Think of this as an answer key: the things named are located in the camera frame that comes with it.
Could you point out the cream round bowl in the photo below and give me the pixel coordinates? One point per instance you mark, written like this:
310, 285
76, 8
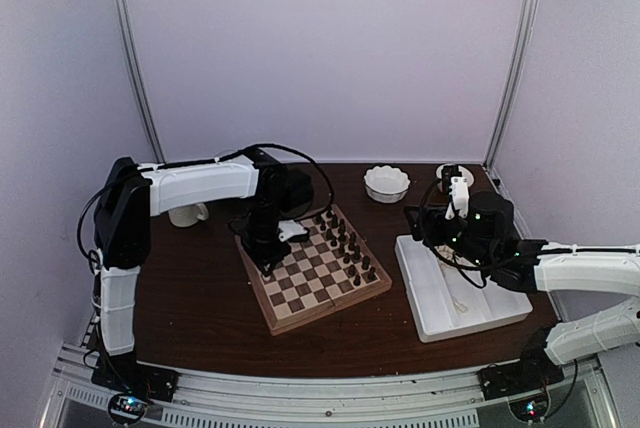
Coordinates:
446, 172

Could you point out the white plastic divided tray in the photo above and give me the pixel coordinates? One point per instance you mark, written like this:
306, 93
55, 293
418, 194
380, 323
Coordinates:
430, 284

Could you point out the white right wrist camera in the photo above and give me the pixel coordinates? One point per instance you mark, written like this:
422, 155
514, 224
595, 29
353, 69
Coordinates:
458, 199

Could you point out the white scalloped bowl black rim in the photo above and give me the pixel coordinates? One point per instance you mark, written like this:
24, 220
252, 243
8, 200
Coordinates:
386, 184

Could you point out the wooden chess board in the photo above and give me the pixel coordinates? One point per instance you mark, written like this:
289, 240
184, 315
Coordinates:
298, 293

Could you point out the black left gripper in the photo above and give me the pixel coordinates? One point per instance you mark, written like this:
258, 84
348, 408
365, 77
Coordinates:
261, 257

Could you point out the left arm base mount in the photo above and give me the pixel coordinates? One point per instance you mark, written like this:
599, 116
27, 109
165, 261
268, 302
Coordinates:
136, 386

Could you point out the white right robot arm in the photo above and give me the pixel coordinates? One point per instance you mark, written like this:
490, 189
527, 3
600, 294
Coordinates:
563, 267

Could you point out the dark chess pieces row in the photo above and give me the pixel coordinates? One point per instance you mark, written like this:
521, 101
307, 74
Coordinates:
335, 242

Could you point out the right aluminium frame post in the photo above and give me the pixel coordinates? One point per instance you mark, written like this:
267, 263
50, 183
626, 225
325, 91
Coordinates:
523, 35

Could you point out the cream ceramic mug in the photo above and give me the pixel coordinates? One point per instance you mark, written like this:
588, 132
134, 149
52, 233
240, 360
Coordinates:
189, 215

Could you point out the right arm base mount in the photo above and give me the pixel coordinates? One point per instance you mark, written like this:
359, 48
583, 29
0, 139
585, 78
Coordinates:
528, 379

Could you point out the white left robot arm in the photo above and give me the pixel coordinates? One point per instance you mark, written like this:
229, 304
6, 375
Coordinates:
135, 193

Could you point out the aluminium frame post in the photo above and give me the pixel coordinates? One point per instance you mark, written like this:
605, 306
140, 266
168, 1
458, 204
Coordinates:
523, 35
135, 75

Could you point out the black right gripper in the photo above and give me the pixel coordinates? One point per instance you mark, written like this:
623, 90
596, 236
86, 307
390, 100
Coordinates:
429, 223

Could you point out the left aluminium frame post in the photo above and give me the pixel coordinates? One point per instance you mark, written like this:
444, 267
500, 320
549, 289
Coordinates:
135, 75

